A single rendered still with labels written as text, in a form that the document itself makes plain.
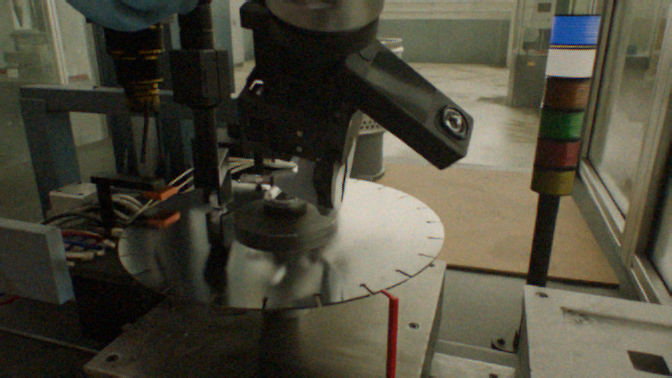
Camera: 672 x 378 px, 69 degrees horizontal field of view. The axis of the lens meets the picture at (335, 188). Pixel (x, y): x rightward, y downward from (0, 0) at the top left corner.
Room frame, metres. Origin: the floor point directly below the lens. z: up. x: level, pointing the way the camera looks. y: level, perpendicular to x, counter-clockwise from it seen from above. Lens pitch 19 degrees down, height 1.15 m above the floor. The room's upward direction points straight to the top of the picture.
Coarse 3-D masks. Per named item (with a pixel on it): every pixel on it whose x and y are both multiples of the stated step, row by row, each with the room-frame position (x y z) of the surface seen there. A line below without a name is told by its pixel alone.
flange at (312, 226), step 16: (240, 208) 0.49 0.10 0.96; (256, 208) 0.49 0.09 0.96; (272, 208) 0.46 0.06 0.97; (288, 208) 0.46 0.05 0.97; (304, 208) 0.47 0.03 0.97; (240, 224) 0.45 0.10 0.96; (256, 224) 0.45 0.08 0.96; (272, 224) 0.44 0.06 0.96; (288, 224) 0.44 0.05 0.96; (304, 224) 0.45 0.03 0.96; (320, 224) 0.45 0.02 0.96; (336, 224) 0.46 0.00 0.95; (256, 240) 0.43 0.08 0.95; (272, 240) 0.42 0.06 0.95; (288, 240) 0.42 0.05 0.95; (304, 240) 0.43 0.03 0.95
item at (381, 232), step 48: (192, 192) 0.57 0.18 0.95; (240, 192) 0.57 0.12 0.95; (384, 192) 0.57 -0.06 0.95; (144, 240) 0.43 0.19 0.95; (192, 240) 0.43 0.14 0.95; (240, 240) 0.43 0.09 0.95; (336, 240) 0.43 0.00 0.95; (384, 240) 0.43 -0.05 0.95; (432, 240) 0.43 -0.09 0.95; (192, 288) 0.34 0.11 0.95; (240, 288) 0.34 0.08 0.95; (288, 288) 0.34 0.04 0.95; (336, 288) 0.34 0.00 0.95; (384, 288) 0.34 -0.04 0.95
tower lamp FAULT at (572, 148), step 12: (540, 144) 0.52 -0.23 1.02; (552, 144) 0.51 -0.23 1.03; (564, 144) 0.51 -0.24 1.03; (576, 144) 0.51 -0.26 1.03; (540, 156) 0.52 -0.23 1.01; (552, 156) 0.51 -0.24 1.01; (564, 156) 0.51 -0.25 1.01; (576, 156) 0.51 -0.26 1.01; (552, 168) 0.51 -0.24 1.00; (564, 168) 0.50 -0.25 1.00
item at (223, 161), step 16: (192, 112) 0.47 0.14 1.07; (208, 112) 0.47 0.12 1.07; (208, 128) 0.47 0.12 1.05; (208, 144) 0.47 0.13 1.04; (208, 160) 0.46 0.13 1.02; (224, 160) 0.50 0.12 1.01; (208, 176) 0.46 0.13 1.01; (224, 176) 0.49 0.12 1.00; (208, 192) 0.52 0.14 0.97; (224, 192) 0.51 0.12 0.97
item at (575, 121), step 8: (544, 112) 0.52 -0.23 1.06; (552, 112) 0.51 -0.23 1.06; (560, 112) 0.51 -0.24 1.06; (568, 112) 0.51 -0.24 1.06; (576, 112) 0.51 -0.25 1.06; (584, 112) 0.52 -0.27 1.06; (544, 120) 0.52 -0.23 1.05; (552, 120) 0.51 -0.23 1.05; (560, 120) 0.51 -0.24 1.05; (568, 120) 0.51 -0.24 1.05; (576, 120) 0.51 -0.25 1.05; (544, 128) 0.52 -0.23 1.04; (552, 128) 0.51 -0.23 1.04; (560, 128) 0.51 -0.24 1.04; (568, 128) 0.51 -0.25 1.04; (576, 128) 0.51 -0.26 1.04; (544, 136) 0.52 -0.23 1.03; (552, 136) 0.51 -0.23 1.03; (560, 136) 0.51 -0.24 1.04; (568, 136) 0.51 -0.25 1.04; (576, 136) 0.51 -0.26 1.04
